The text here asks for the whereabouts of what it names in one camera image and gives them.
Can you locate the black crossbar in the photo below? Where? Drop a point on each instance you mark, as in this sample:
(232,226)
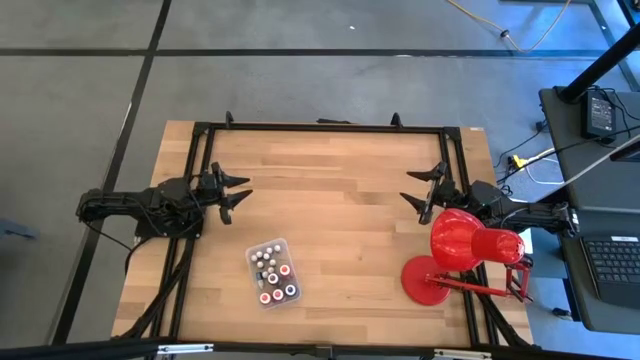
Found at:
(75,354)

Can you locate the yellow plug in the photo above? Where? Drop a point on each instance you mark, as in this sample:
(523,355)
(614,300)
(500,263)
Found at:
(520,161)

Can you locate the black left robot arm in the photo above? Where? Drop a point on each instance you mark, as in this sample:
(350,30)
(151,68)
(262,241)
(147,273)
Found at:
(130,200)

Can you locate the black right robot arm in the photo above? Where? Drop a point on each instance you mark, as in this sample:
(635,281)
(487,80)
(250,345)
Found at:
(525,212)

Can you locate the black aluminium table frame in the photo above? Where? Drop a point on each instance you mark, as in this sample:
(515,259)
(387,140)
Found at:
(325,128)

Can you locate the black laptop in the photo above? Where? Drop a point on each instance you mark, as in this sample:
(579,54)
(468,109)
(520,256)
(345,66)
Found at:
(615,265)

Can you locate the black power adapter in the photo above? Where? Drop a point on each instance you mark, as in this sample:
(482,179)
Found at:
(598,115)

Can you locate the dark grey side desk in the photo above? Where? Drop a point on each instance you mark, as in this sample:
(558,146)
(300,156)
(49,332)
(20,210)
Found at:
(567,280)

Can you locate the black pole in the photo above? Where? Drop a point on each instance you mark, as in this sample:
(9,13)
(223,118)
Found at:
(600,65)

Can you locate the red food coloring bottle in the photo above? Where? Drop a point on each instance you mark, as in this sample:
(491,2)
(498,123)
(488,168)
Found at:
(278,294)
(284,270)
(265,298)

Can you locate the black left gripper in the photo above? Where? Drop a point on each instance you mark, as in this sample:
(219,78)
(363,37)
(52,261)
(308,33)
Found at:
(207,190)

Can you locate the red desk lamp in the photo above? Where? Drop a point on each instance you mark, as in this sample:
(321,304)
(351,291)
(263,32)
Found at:
(455,240)

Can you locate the blue food coloring bottle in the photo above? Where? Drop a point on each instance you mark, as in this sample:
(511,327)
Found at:
(290,289)

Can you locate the silver metal bracket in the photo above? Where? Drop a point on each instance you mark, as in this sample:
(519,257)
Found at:
(462,354)
(185,348)

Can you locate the clear plastic container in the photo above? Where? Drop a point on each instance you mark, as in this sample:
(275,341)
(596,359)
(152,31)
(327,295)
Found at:
(275,302)

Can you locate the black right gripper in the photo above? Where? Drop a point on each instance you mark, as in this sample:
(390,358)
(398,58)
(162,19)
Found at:
(450,195)

